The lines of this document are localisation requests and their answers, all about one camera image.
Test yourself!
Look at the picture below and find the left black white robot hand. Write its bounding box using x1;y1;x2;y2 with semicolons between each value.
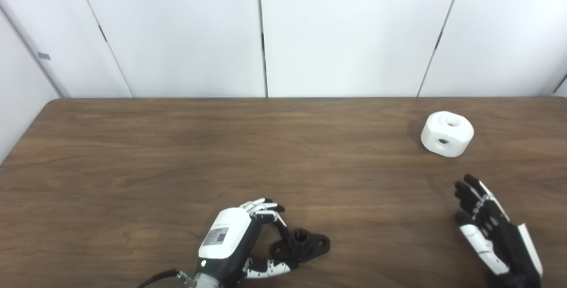
177;198;298;288

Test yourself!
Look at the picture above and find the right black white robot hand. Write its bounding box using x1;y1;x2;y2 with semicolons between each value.
454;174;544;288

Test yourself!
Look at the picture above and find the black flanged holder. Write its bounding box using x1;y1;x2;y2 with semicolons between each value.
270;229;331;263

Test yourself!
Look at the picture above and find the round white piece with hole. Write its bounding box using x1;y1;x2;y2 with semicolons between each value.
420;111;474;158

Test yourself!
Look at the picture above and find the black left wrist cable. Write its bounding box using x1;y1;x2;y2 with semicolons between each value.
136;269;196;288

